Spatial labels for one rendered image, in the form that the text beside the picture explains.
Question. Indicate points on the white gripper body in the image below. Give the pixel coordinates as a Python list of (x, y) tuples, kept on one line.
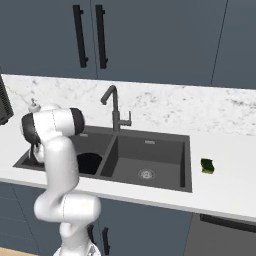
[(38, 156)]

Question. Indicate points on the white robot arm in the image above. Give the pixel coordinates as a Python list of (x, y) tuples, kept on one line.
[(58, 166)]

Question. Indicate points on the black round pan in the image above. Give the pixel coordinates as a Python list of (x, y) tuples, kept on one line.
[(89, 164)]

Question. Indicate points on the dark grey double sink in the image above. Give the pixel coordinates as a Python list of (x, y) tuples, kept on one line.
[(151, 160)]

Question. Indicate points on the green and yellow sponge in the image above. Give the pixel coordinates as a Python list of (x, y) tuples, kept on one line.
[(207, 165)]

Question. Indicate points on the small grey round object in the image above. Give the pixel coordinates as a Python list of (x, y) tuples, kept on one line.
[(33, 106)]

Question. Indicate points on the black microwave oven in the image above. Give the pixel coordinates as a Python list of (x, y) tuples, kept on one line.
[(4, 103)]

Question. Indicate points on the dark blue base cupboard door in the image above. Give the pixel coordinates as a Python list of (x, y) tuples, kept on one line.
[(36, 230), (146, 230)]

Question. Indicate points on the dark grey tap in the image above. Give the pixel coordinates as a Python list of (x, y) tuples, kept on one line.
[(115, 113)]

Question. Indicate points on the grey dishwasher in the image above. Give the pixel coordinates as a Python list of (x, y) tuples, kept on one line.
[(220, 238)]

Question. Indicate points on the dark blue wall cupboard door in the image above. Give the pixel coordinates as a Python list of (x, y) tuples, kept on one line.
[(238, 43), (40, 36), (160, 40)]

